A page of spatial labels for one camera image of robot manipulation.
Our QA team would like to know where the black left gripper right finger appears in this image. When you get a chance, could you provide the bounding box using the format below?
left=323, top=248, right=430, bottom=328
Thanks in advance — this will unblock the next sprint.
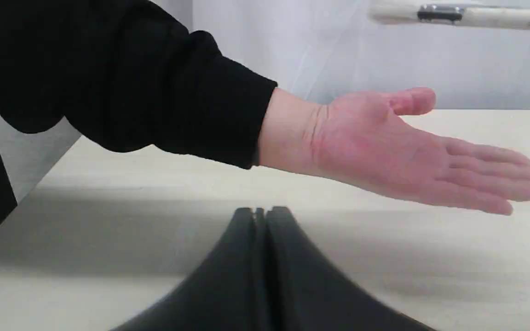
left=266, top=207, right=431, bottom=331

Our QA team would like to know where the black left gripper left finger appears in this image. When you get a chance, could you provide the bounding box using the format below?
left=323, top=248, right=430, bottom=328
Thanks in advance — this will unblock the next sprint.
left=116, top=208, right=265, bottom=331

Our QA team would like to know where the wooden paint brush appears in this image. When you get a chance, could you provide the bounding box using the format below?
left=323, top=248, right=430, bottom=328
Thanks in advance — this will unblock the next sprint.
left=368, top=0, right=530, bottom=31

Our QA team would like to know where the forearm in black sleeve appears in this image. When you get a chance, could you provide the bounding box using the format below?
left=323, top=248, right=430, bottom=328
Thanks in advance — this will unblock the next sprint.
left=0, top=0, right=322, bottom=225

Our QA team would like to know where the open bare human hand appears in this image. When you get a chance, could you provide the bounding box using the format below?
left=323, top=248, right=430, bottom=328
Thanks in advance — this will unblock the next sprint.
left=305, top=88, right=530, bottom=215

